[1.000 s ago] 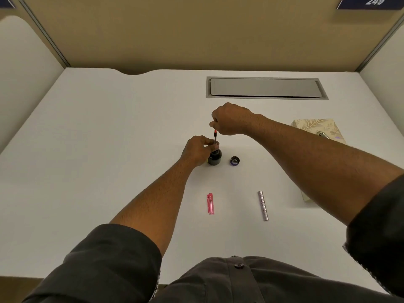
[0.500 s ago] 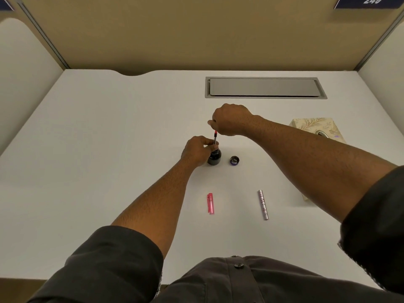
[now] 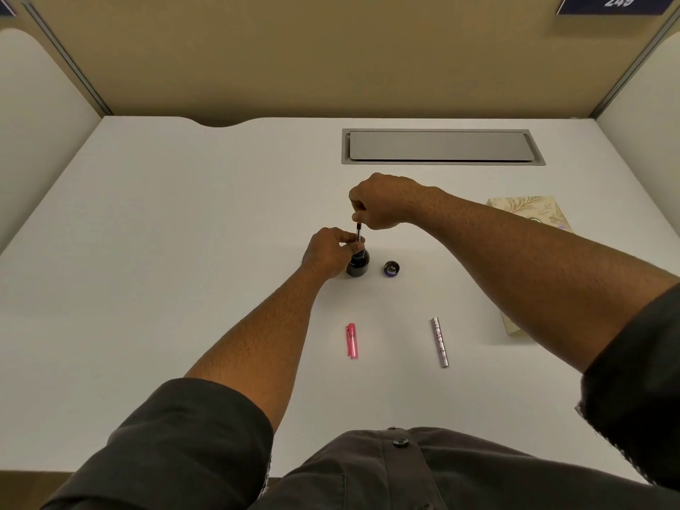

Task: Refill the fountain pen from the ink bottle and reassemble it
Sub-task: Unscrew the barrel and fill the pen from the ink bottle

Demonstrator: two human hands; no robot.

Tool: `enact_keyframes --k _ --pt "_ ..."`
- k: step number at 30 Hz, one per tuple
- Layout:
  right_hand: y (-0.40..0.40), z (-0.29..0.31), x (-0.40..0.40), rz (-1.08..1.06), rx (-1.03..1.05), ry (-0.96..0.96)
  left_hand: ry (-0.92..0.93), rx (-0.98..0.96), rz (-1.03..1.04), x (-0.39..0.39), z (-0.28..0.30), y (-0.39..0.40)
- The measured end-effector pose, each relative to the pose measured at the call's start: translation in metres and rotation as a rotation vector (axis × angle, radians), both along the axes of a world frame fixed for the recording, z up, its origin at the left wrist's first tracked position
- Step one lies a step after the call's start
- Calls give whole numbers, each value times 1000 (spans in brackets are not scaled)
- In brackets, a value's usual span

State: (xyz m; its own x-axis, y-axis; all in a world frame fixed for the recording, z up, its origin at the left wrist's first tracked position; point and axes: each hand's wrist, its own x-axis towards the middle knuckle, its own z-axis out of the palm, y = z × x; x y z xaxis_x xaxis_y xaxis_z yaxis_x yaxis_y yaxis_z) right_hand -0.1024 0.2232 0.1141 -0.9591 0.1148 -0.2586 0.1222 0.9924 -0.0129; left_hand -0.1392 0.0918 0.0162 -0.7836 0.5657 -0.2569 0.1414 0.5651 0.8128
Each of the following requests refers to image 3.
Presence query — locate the person's right hand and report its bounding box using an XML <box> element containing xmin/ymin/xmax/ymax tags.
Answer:
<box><xmin>348</xmin><ymin>172</ymin><xmax>437</xmax><ymax>231</ymax></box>

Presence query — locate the person's left hand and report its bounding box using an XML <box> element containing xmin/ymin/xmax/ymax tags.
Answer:
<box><xmin>301</xmin><ymin>226</ymin><xmax>366</xmax><ymax>281</ymax></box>

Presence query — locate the dark glass ink bottle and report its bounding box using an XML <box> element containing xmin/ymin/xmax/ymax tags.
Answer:
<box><xmin>346</xmin><ymin>248</ymin><xmax>370</xmax><ymax>277</ymax></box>

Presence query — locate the person's right forearm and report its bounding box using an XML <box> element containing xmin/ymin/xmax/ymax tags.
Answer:
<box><xmin>412</xmin><ymin>187</ymin><xmax>680</xmax><ymax>373</ymax></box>

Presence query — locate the person's left forearm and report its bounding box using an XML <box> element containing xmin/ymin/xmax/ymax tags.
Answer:
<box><xmin>184</xmin><ymin>265</ymin><xmax>333</xmax><ymax>436</ymax></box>

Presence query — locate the silver pink pen barrel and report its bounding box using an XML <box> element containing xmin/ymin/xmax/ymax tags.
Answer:
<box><xmin>430</xmin><ymin>317</ymin><xmax>450</xmax><ymax>369</ymax></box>

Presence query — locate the beige floral patterned box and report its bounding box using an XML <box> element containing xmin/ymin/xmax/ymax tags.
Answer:
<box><xmin>487</xmin><ymin>195</ymin><xmax>576</xmax><ymax>337</ymax></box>

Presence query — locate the dark grey shirt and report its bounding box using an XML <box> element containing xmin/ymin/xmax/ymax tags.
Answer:
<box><xmin>40</xmin><ymin>284</ymin><xmax>680</xmax><ymax>510</ymax></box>

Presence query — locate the grey desk cable flap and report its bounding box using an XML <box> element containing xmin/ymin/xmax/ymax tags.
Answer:
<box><xmin>341</xmin><ymin>129</ymin><xmax>546</xmax><ymax>166</ymax></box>

